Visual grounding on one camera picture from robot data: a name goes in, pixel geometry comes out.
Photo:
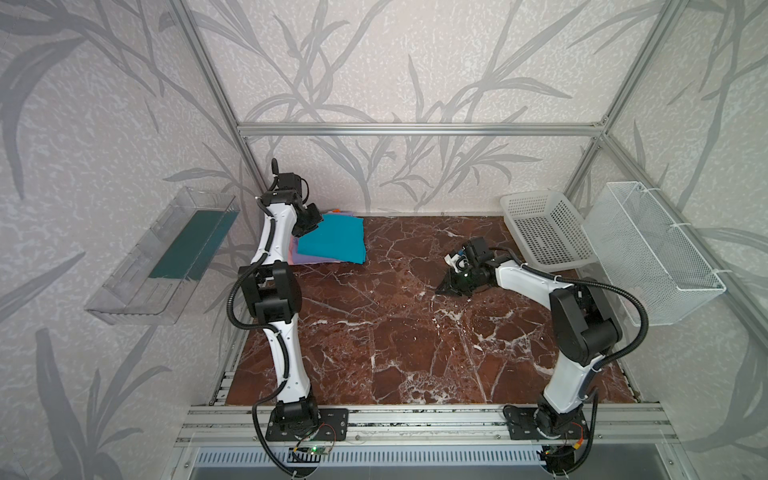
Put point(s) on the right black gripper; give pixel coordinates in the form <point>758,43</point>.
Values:
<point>459,279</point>

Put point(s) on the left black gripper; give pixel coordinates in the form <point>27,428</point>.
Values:
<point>307,221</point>

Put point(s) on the teal printed t-shirt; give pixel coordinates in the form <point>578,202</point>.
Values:
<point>337,236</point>

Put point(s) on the white plastic laundry basket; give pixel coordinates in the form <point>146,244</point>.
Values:
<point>547,229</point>

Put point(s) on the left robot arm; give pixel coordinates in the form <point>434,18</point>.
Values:
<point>267,297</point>

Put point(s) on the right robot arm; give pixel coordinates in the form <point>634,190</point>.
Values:
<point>585,328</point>

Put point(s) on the folded pink t-shirt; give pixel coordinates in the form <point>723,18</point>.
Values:
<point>292,257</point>

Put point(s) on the folded purple t-shirt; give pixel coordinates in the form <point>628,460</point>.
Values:
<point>313,260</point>

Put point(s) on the green circuit board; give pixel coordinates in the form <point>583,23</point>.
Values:
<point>304,452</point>

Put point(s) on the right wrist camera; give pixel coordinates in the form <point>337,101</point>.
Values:
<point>458,262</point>

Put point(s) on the aluminium frame crossbar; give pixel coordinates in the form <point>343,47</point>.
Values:
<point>305,129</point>

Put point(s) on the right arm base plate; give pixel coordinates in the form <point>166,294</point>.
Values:
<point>543,423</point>

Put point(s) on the clear plastic wall bin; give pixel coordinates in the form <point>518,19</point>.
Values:
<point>155,281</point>

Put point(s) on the white wire wall basket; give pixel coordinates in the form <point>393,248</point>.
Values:
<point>644,251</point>

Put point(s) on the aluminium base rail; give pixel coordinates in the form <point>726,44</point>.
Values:
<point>390,425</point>

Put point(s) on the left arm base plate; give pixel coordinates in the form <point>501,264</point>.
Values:
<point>327,425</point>

